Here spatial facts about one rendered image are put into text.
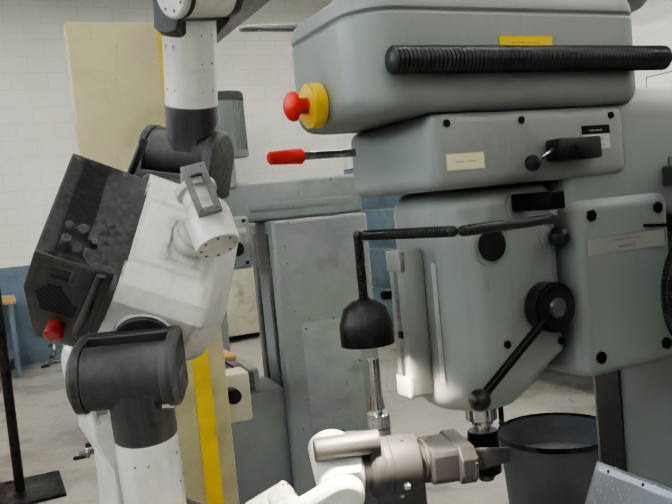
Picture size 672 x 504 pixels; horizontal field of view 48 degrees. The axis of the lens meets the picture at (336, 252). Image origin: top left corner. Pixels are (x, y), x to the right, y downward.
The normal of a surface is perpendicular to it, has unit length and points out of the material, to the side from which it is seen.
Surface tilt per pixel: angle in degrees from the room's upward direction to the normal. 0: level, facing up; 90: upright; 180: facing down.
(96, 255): 58
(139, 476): 99
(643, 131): 90
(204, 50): 107
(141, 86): 90
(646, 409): 90
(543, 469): 94
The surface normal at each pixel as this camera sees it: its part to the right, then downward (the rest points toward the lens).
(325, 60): -0.90, 0.11
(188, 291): 0.44, -0.53
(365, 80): -0.43, 0.10
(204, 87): 0.77, 0.26
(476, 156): 0.42, 0.02
